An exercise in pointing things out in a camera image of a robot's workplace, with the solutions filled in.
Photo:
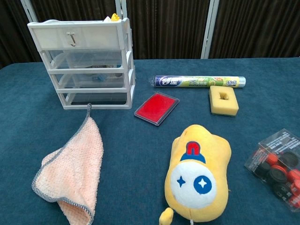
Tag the red ink pad clear case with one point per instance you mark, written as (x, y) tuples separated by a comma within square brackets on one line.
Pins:
[(155, 108)]

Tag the yellow plush toy white face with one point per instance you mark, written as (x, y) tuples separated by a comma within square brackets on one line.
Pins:
[(201, 140)]

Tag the small pink white object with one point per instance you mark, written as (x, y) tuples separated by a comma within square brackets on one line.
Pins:
[(70, 164)]

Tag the plastic wrap roll printed label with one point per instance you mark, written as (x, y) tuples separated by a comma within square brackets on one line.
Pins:
[(197, 82)]

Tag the clear plastic drawer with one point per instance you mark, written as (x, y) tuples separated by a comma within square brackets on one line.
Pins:
[(98, 98), (93, 80), (89, 58)]

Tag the yellow sponge with rectangular hole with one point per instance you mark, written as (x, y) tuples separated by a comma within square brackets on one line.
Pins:
[(225, 106)]

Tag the blue felt table cover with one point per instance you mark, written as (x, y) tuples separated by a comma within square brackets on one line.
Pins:
[(140, 152)]

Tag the yellow toy duck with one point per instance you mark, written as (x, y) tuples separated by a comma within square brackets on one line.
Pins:
[(114, 17)]

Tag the clear box red black caps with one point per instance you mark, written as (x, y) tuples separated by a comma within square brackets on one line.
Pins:
[(279, 161)]

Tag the dark brown pleated curtain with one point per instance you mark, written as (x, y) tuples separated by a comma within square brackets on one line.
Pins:
[(164, 28)]

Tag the white plastic drawer organizer frame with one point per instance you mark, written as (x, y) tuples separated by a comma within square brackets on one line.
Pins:
[(82, 38)]

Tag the white metal frame post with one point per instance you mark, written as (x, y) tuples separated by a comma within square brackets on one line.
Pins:
[(121, 8), (29, 10), (211, 28)]

